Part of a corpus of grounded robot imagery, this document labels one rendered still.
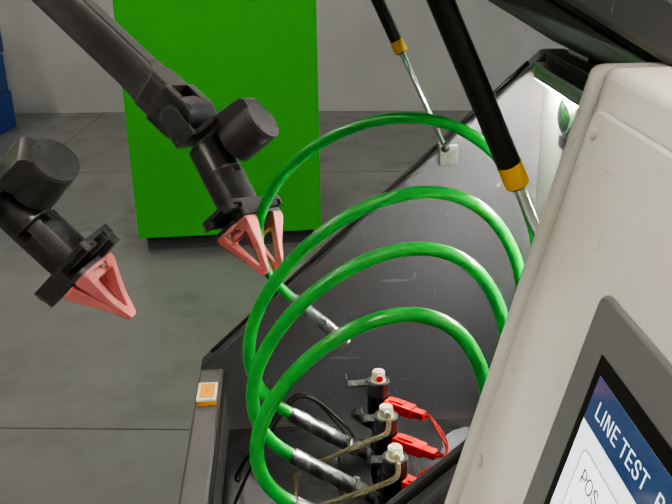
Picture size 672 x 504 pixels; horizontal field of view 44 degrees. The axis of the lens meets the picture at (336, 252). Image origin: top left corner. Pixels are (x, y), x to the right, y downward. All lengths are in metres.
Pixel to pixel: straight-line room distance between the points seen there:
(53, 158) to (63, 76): 6.92
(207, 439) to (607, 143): 0.84
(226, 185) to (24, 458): 1.99
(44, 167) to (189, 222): 3.47
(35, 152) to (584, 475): 0.68
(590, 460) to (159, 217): 4.01
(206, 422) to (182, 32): 3.08
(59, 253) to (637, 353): 0.71
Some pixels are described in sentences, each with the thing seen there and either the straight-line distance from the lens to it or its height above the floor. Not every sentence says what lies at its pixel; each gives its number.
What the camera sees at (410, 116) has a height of 1.42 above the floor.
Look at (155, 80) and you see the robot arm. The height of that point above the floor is 1.43.
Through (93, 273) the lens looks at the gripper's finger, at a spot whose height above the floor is 1.27.
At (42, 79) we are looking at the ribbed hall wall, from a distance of 7.96.
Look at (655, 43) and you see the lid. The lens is 0.60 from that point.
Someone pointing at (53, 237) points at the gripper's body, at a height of 1.31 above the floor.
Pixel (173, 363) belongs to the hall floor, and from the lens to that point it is 3.40.
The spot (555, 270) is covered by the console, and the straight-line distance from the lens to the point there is 0.57.
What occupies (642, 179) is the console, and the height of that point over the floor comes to 1.51.
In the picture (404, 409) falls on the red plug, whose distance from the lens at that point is 1.06.
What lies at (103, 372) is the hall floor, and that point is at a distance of 3.40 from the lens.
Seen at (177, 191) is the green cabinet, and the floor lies 0.33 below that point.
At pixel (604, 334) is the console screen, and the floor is 1.43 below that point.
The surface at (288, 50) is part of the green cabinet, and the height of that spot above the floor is 1.02.
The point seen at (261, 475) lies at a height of 1.15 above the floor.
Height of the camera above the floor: 1.65
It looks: 22 degrees down
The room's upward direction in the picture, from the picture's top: 1 degrees counter-clockwise
